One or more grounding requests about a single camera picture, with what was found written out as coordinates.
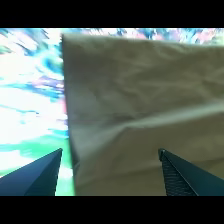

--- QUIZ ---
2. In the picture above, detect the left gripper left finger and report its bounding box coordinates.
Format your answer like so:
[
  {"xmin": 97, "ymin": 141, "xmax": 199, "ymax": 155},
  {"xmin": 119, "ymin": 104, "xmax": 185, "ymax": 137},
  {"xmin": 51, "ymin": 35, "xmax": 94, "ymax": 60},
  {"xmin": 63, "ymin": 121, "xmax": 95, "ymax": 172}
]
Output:
[{"xmin": 0, "ymin": 148, "xmax": 64, "ymax": 197}]

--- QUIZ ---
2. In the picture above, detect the brown garment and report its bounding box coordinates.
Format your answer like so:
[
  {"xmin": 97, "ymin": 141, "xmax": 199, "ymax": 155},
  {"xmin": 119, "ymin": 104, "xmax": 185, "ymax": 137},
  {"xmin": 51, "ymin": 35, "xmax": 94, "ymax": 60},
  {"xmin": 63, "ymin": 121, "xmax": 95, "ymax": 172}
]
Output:
[{"xmin": 60, "ymin": 32, "xmax": 224, "ymax": 197}]

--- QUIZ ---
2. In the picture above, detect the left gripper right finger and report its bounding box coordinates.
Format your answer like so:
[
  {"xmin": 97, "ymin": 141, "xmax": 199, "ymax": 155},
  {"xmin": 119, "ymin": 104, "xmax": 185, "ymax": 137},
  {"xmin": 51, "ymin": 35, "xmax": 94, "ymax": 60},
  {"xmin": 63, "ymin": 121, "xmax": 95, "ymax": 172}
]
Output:
[{"xmin": 157, "ymin": 148, "xmax": 224, "ymax": 197}]

